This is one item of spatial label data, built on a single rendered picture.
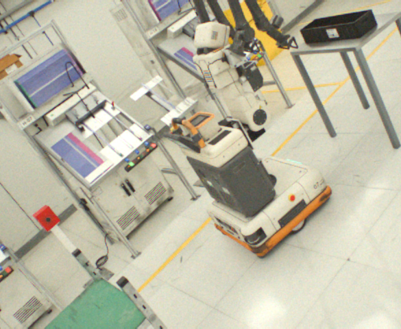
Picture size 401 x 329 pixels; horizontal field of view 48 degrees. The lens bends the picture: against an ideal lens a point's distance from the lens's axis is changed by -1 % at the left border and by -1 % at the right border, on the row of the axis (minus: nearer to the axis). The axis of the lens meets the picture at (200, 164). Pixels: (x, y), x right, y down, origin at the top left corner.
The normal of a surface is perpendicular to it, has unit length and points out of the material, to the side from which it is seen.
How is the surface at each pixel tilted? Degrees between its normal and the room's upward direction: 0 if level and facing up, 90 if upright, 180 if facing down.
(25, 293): 90
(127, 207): 90
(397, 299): 0
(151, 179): 91
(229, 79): 90
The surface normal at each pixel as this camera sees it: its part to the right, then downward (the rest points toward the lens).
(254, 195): 0.41, 0.17
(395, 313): -0.50, -0.78
